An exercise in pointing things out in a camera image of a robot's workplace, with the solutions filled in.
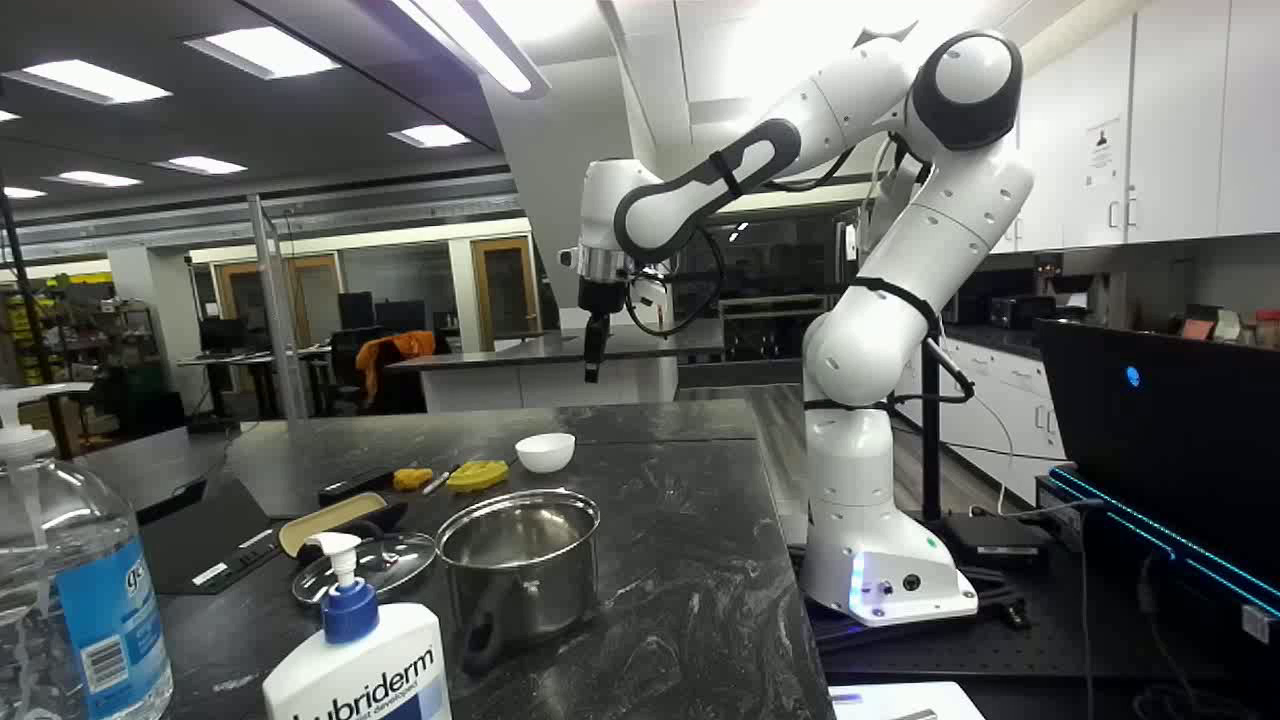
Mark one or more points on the ceiling light panel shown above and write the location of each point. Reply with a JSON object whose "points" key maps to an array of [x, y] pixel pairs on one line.
{"points": [[202, 165], [262, 52], [87, 80], [431, 135]]}

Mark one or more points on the stainless steel pot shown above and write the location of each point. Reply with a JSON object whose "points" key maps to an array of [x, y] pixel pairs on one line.
{"points": [[520, 586]]}

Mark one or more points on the black camera stand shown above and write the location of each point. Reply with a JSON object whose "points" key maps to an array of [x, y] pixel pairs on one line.
{"points": [[931, 440]]}

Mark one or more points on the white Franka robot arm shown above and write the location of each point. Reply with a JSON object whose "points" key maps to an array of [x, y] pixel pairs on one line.
{"points": [[855, 504]]}

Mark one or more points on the orange chair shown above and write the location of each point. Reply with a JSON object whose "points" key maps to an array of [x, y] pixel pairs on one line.
{"points": [[392, 353]]}

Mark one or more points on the long ceiling light strip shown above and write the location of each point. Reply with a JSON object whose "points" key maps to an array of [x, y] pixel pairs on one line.
{"points": [[465, 40]]}

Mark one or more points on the white wall cabinets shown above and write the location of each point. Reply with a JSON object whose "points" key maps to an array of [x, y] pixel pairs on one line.
{"points": [[1175, 123]]}

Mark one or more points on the small white bowl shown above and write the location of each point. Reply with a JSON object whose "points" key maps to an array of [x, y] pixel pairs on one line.
{"points": [[547, 452]]}

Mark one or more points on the clear hand sanitizer pump bottle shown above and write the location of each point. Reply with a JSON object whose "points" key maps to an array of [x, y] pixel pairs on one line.
{"points": [[83, 586]]}

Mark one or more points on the large yellow sponge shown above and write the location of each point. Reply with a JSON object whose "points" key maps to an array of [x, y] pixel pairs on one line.
{"points": [[479, 474]]}

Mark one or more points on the white base cabinet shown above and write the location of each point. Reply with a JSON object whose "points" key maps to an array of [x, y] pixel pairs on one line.
{"points": [[1015, 413]]}

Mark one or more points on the glass pot lid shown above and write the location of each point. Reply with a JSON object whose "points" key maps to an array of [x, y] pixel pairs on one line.
{"points": [[392, 561]]}

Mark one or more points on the white paper sheet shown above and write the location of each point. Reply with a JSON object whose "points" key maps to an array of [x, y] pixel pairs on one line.
{"points": [[907, 702]]}

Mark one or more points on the black monitor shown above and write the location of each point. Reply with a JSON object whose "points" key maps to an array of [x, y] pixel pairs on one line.
{"points": [[1175, 426]]}

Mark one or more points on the white Lubriderm lotion bottle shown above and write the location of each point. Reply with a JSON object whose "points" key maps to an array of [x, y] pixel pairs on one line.
{"points": [[360, 672]]}

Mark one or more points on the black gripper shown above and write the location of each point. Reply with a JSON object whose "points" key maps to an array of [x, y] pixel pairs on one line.
{"points": [[600, 302]]}

